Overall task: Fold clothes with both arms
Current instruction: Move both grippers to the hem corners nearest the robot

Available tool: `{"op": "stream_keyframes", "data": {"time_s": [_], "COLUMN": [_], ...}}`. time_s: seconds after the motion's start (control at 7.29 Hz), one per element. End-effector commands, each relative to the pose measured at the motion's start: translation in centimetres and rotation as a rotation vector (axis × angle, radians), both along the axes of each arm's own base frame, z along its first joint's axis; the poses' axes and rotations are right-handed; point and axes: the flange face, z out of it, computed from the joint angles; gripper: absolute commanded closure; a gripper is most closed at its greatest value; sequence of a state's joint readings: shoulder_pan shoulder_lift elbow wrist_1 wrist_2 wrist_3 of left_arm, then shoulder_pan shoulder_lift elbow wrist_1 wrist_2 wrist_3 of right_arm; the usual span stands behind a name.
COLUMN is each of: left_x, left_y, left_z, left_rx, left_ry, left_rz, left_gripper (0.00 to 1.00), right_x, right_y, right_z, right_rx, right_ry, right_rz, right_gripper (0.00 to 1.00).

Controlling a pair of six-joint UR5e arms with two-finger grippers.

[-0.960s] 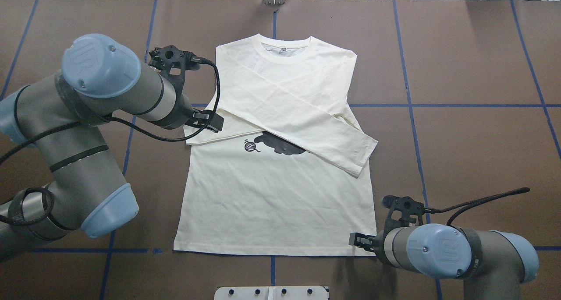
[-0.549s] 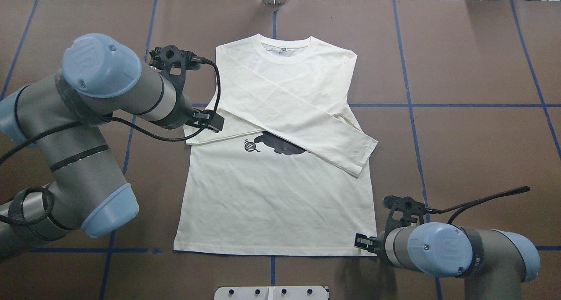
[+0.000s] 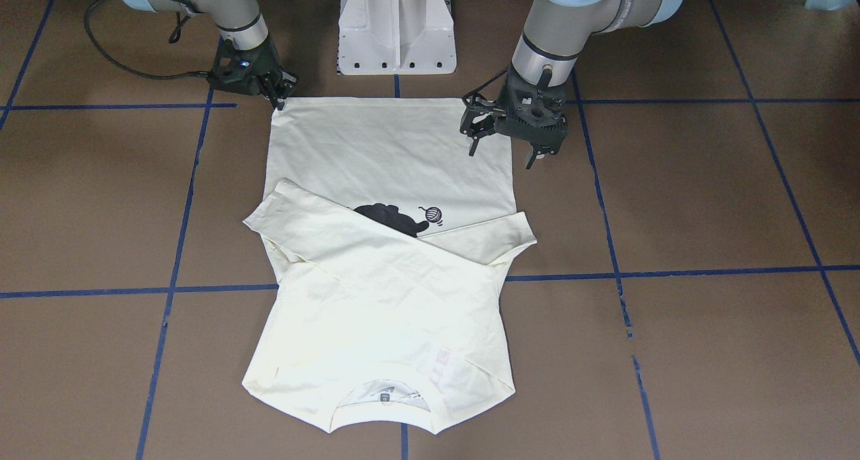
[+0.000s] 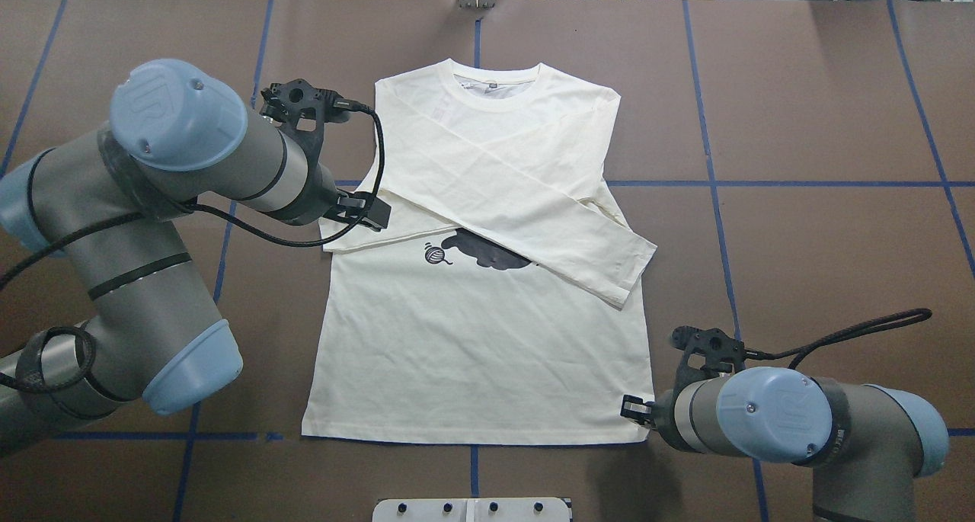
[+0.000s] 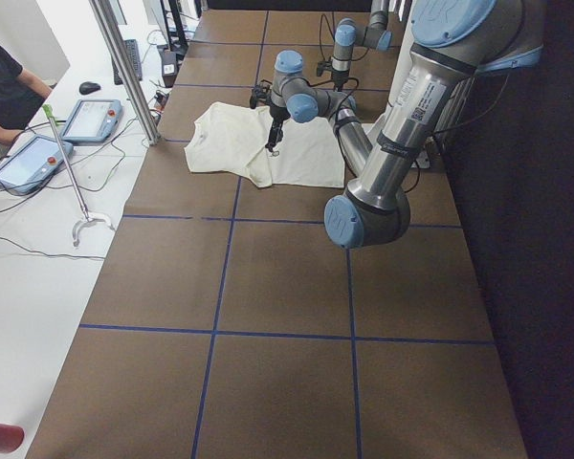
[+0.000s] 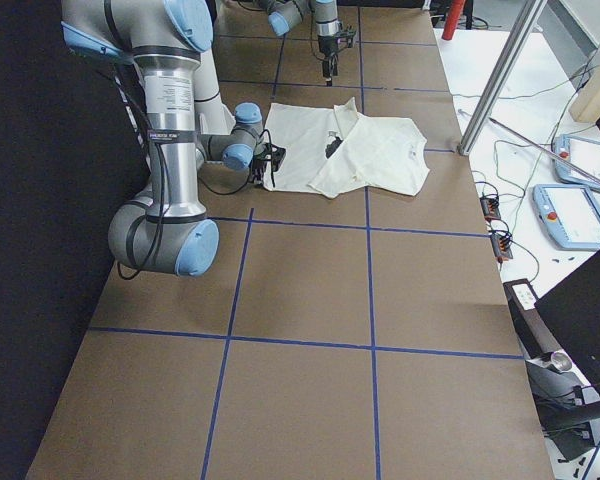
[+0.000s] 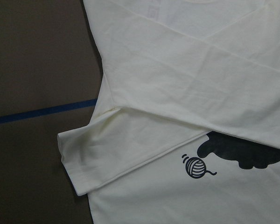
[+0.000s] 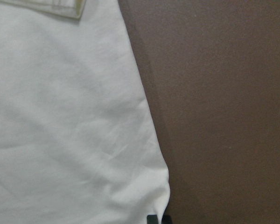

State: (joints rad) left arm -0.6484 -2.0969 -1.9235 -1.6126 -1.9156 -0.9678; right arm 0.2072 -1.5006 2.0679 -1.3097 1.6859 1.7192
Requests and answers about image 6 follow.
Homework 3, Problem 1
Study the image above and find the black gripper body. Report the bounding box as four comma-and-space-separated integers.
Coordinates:
249, 152, 272, 183
318, 35, 339, 61

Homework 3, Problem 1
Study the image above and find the far blue teach pendant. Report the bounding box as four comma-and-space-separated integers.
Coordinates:
552, 134, 600, 192

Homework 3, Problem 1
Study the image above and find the near blue teach pendant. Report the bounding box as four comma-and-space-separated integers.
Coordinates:
532, 184, 600, 251

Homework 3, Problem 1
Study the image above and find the cream long-sleeve printed shirt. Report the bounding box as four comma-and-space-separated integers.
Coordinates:
263, 98, 429, 199

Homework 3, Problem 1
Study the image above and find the metal reacher grabber stick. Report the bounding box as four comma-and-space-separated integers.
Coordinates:
488, 117, 600, 187

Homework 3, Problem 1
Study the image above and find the blue teach pendant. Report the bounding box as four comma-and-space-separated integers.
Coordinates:
552, 134, 600, 192
532, 184, 600, 251

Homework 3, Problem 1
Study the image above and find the black box with label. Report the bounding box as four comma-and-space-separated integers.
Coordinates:
503, 279, 573, 373

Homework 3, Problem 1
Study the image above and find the aluminium frame post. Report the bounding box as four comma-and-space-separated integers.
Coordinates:
457, 0, 547, 156

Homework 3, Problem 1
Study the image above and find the red cylinder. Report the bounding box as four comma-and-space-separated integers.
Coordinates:
442, 0, 466, 41

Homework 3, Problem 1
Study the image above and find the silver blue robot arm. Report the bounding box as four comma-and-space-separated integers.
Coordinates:
255, 0, 343, 86
62, 1, 280, 276

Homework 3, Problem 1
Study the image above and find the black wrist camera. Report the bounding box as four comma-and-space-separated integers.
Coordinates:
265, 143, 286, 187
335, 26, 357, 51

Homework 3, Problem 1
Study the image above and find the white post with base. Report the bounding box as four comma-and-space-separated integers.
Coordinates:
179, 0, 241, 136

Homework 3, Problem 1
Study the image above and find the black monitor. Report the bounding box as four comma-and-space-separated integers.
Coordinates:
536, 249, 600, 395

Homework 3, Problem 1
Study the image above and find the orange black connector block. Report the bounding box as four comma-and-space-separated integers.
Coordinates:
479, 195, 502, 222

